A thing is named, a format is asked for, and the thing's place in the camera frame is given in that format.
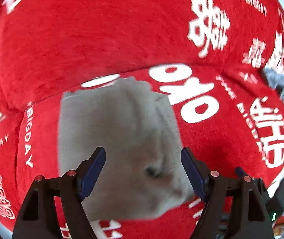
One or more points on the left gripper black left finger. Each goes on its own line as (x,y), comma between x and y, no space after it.
(49,200)

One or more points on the red pillow with white characters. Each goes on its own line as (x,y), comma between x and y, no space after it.
(47,46)

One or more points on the grey knitted small garment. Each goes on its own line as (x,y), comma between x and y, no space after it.
(143,176)

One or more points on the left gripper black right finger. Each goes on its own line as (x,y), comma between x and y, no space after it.
(234,207)

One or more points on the red printed bed cover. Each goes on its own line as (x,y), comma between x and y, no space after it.
(229,117)

